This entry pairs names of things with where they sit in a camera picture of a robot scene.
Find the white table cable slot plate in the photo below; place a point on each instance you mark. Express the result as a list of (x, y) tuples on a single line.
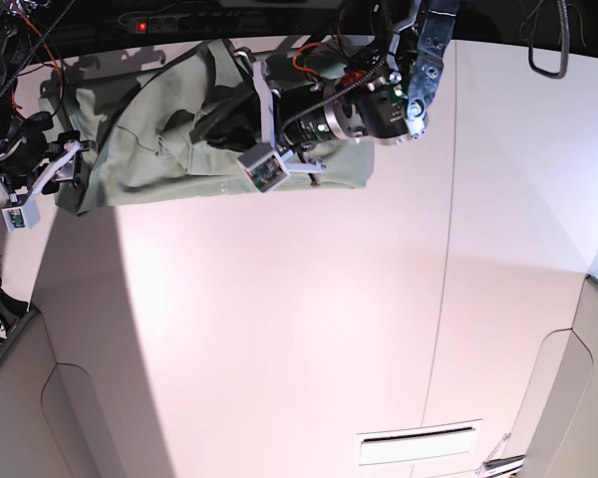
[(424, 444)]

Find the light green T-shirt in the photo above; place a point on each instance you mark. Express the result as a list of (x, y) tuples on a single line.
[(151, 132)]

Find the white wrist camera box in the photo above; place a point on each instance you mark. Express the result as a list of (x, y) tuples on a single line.
[(265, 166), (21, 214)]

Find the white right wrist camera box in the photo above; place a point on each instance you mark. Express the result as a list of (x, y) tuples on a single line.
[(21, 214)]

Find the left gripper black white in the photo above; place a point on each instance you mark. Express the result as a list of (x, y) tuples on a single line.
[(236, 123)]

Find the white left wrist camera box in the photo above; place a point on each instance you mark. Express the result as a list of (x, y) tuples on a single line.
[(265, 166)]

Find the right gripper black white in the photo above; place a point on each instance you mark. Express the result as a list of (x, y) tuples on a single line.
[(30, 165)]

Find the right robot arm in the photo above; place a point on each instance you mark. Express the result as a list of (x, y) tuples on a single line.
[(20, 41)]

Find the black power strip red switch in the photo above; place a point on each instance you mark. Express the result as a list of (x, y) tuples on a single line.
[(139, 24)]

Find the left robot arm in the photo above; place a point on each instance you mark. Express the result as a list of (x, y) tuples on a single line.
[(289, 102)]

